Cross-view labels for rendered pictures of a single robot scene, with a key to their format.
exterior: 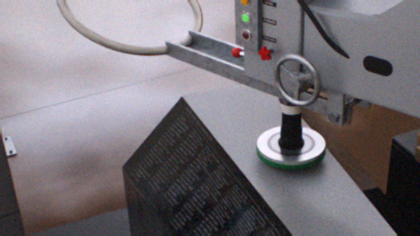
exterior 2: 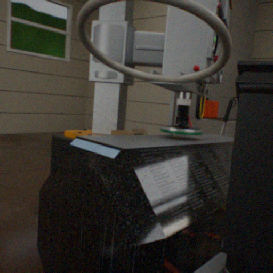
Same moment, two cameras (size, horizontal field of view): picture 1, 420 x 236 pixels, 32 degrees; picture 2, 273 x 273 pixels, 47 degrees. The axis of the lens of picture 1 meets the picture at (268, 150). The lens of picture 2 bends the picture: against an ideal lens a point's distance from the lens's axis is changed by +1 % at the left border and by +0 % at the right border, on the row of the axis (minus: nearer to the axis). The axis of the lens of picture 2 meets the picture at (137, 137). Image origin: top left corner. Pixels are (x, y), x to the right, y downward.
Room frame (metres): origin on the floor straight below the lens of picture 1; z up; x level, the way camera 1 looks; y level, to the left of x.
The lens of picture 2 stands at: (2.64, 1.43, 1.05)
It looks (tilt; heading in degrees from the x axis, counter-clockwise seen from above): 7 degrees down; 251
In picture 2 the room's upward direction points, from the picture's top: 5 degrees clockwise
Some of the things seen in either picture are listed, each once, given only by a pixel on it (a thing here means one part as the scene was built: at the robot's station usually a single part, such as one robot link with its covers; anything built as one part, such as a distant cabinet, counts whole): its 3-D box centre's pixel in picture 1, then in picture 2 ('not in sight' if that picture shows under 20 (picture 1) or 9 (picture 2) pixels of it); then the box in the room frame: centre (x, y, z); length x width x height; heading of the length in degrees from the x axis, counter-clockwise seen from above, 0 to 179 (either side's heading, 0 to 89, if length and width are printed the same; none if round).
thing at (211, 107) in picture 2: not in sight; (210, 109); (0.08, -2.80, 1.00); 0.50 x 0.22 x 0.33; 32
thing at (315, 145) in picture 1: (290, 144); (181, 128); (1.89, -0.07, 0.92); 0.21 x 0.21 x 0.01
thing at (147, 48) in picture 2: not in sight; (142, 49); (1.92, -0.77, 1.41); 0.74 x 0.34 x 0.25; 158
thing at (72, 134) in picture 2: not in sight; (108, 135); (2.10, -0.85, 0.76); 0.49 x 0.49 x 0.05; 27
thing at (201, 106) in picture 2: not in sight; (201, 98); (1.50, -0.60, 1.10); 0.23 x 0.03 x 0.32; 53
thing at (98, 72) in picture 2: not in sight; (113, 54); (2.10, -0.85, 1.36); 0.35 x 0.35 x 0.41
